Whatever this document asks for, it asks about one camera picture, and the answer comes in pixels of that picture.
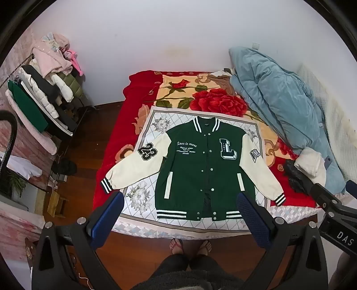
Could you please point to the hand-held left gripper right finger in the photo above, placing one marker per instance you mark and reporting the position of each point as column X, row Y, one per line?
column 252, row 220

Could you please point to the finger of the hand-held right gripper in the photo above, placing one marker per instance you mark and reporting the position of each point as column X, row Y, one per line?
column 297, row 175

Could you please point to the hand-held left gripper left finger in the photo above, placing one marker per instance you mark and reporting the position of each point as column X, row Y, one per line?
column 107, row 221

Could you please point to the green and cream varsity jacket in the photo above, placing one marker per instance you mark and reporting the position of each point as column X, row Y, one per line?
column 206, row 164

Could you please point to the person's right forearm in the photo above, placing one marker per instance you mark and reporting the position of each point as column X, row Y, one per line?
column 347, row 270

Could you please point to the black metal clothes rack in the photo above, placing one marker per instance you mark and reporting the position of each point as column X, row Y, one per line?
column 69, row 122

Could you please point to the pink clothes hanger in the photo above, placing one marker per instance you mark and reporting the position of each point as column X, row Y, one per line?
column 75, row 62

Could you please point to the white folded cloth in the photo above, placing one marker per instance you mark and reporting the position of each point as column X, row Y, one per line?
column 309, row 161

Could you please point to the white floral quilted cloth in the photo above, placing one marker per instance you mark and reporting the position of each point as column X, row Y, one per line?
column 145, row 192

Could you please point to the small wooden stool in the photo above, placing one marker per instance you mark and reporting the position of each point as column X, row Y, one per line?
column 57, row 205

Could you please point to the person's right foot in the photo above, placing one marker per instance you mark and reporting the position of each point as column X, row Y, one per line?
column 203, row 247

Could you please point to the person's foot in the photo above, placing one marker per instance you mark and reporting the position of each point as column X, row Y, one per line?
column 203, row 247
column 176, row 246

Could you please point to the black shoes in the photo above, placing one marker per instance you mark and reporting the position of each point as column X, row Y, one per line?
column 64, row 167

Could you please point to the person's left foot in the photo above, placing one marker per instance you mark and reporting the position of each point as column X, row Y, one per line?
column 176, row 246

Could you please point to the white textured bed cover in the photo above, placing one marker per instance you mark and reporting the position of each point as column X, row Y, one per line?
column 334, row 111

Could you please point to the blue quilt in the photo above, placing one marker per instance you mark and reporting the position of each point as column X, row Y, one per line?
column 281, row 97

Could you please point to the person's dark trouser legs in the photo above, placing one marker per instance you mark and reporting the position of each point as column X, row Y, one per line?
column 189, row 273

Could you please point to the green potted plant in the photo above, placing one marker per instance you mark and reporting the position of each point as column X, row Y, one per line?
column 16, row 184

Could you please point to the white garment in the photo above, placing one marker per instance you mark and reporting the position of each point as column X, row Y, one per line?
column 21, row 167

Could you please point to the red rose print blanket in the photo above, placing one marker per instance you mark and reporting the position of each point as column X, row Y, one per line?
column 217, row 97

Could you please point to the pale pink fluffy coat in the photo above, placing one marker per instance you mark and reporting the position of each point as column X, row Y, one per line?
column 33, row 133

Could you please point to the olive puffer jacket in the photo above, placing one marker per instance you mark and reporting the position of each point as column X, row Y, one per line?
column 73, row 86

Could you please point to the dark green garment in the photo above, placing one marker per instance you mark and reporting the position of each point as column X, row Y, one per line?
column 26, row 106

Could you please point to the white puffer jacket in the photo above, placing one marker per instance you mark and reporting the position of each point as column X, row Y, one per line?
column 41, row 94

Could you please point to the pink fuzzy garment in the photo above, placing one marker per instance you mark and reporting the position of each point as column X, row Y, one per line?
column 53, row 58

